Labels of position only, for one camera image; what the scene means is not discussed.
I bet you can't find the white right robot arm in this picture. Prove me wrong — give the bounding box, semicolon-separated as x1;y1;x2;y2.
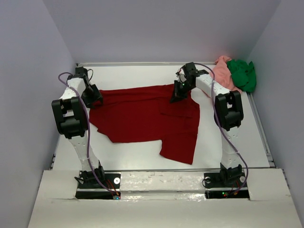
170;62;247;189

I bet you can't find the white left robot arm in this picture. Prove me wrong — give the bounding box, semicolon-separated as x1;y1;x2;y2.
51;67;105;188

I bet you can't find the green t-shirt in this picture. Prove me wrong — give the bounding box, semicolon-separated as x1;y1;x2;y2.
226;59;257;93

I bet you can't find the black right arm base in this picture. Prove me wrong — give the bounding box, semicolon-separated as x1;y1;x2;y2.
202;165;249;200

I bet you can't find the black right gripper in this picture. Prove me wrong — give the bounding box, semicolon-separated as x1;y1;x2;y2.
169;80;195;104

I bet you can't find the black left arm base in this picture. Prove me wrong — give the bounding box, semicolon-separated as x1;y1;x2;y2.
74;172;121;200

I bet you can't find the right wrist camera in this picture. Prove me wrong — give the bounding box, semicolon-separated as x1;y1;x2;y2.
176;65;189;84

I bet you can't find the pink t-shirt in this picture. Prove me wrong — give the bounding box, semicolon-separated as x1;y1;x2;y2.
212;55;242;93

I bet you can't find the dark red t-shirt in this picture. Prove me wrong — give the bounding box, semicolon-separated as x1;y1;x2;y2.
89;84;200;164

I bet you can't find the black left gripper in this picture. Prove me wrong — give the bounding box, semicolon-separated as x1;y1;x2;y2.
81;84;103;109

